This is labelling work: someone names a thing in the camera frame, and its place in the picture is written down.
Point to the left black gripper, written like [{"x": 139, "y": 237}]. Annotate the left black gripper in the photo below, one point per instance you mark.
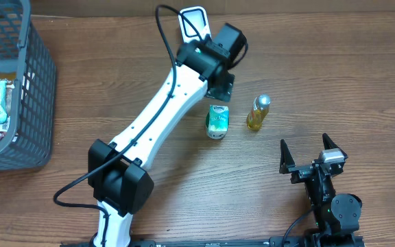
[{"x": 222, "y": 87}]

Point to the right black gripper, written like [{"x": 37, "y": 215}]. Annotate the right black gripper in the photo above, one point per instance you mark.
[{"x": 302, "y": 171}]

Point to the yellow liquid bottle silver cap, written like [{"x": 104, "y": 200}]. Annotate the yellow liquid bottle silver cap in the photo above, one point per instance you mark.
[{"x": 259, "y": 110}]

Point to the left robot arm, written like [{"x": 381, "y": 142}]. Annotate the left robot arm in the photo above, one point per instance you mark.
[{"x": 120, "y": 168}]

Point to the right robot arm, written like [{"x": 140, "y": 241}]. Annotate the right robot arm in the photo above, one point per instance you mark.
[{"x": 336, "y": 215}]

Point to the white barcode scanner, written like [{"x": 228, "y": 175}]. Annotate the white barcode scanner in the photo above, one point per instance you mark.
[{"x": 198, "y": 17}]

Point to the grey plastic shopping basket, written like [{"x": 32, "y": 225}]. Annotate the grey plastic shopping basket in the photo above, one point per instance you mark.
[{"x": 28, "y": 141}]

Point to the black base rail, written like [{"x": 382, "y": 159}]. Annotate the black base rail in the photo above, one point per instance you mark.
[{"x": 271, "y": 242}]

